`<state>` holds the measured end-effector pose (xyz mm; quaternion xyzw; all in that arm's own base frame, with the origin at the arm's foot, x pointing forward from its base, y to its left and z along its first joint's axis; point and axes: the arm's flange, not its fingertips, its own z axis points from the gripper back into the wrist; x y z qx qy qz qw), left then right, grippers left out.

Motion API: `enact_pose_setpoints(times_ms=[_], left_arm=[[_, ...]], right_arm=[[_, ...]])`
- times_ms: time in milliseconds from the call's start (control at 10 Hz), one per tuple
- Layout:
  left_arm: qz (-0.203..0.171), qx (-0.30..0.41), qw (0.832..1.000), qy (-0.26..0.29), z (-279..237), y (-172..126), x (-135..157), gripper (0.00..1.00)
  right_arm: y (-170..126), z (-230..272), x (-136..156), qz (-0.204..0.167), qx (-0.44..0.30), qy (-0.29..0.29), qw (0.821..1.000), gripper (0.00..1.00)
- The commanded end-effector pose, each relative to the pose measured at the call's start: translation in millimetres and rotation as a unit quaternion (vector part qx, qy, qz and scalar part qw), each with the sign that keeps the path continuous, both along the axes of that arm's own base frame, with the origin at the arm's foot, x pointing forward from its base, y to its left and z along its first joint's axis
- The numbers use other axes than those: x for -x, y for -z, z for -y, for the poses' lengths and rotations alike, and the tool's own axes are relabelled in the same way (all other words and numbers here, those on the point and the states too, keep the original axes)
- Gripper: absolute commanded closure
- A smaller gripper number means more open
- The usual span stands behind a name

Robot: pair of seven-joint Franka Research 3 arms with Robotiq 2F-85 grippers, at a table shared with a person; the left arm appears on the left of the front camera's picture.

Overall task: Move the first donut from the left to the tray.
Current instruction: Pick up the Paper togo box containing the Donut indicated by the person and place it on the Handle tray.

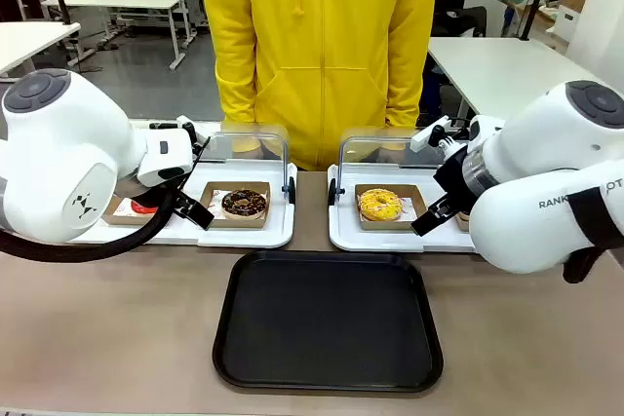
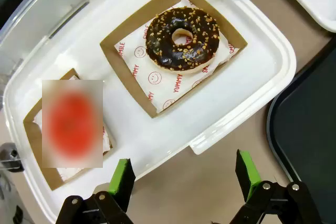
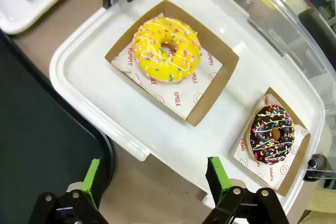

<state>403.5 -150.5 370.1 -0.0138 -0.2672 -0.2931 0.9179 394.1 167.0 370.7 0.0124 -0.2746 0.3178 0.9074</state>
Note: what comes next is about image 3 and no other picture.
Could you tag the right gripper green-padded right finger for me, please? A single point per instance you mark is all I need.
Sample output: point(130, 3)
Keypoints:
point(218, 179)

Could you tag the right gripper green-padded left finger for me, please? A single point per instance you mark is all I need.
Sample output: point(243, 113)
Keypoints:
point(90, 182)

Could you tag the chocolate rainbow sprinkle donut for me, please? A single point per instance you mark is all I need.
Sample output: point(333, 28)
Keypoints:
point(260, 140)

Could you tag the black serving tray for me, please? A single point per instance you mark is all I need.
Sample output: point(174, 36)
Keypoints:
point(39, 129)

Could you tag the brown cardboard donut box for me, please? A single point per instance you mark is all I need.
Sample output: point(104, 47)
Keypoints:
point(296, 166)
point(210, 95)

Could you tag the white plastic display tray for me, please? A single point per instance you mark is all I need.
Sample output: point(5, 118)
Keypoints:
point(26, 16)
point(105, 98)

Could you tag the yellow sprinkled donut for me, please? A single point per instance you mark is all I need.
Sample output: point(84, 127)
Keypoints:
point(147, 51)

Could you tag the white printed paper liner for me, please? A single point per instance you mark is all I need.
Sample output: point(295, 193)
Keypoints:
point(275, 174)
point(183, 93)

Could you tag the clear plastic display lid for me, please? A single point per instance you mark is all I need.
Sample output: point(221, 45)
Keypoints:
point(288, 51)

